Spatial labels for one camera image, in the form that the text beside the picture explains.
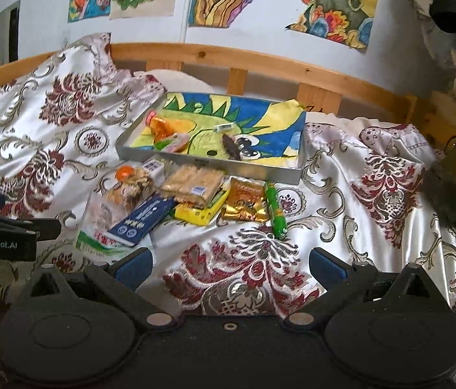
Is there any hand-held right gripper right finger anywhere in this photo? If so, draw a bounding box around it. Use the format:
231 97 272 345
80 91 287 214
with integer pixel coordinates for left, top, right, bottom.
285 247 444 327

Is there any green sausage stick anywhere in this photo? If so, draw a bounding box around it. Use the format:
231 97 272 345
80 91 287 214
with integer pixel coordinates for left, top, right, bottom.
264 181 289 240

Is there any colourful drawing paper liner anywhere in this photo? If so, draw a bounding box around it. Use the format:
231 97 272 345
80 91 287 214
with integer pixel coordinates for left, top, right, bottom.
131 93 307 167

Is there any dark grey furry cloth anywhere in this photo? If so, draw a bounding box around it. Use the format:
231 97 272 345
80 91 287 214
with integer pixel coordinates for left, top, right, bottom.
420 162 456 228

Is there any orange snack packet red label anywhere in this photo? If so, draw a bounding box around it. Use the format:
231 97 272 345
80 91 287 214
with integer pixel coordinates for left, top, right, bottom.
146 110 184 147

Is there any clear nut bar packet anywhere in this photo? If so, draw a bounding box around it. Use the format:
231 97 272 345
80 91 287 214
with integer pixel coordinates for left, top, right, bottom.
102 159 166 217

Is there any grey metal tray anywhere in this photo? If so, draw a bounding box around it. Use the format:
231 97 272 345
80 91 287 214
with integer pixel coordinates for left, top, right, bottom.
115 92 307 185

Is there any torn wall poster dark green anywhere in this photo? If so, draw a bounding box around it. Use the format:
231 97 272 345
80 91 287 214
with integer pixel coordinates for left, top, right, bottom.
285 0 382 53

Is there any yellow and green biscuit packet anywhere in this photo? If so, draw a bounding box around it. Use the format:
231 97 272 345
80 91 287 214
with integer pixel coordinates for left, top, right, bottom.
173 188 231 226

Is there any gold snack packet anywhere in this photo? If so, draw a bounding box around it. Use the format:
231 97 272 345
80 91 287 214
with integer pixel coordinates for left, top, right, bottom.
222 176 271 223

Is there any pink and green snack packet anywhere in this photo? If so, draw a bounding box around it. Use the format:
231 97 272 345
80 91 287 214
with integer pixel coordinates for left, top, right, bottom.
155 132 192 154

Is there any dark blue snack packet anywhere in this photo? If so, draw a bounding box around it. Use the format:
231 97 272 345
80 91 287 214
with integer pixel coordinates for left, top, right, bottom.
107 194 178 248

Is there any white and green snack packet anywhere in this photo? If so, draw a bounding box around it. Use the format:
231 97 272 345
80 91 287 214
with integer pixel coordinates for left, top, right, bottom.
75 192 156 262

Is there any clear rice cracker packet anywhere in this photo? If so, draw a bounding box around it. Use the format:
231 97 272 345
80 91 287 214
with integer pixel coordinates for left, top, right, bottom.
159 165 226 207

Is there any dark brown snack packet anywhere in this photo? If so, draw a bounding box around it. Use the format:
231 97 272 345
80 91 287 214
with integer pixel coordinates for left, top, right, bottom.
221 134 249 162

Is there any white wall pipe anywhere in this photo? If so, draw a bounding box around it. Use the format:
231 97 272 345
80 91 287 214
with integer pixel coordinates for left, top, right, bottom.
180 0 195 44

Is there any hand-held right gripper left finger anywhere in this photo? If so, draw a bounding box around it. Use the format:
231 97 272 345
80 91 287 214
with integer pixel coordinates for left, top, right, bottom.
21 247 173 327

